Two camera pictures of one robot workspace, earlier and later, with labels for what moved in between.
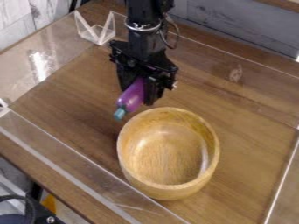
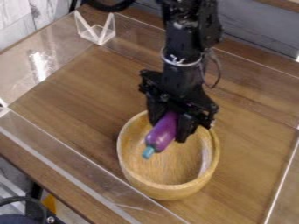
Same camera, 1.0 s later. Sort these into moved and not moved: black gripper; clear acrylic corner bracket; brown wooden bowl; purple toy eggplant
Moved: black gripper; purple toy eggplant
Not moved: clear acrylic corner bracket; brown wooden bowl
